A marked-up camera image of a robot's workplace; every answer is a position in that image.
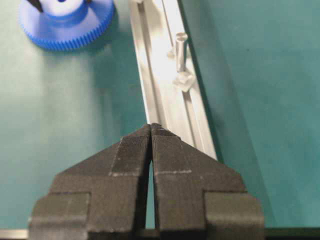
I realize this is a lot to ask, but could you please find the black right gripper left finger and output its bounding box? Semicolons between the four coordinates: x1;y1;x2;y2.
28;124;151;240

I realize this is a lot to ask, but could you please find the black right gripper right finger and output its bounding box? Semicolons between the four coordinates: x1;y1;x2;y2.
151;123;265;240

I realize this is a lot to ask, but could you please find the large blue plastic gear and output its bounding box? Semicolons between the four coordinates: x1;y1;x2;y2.
18;0;115;51

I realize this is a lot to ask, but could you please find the silver aluminium extrusion rail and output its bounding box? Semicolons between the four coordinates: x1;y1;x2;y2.
129;0;217;158

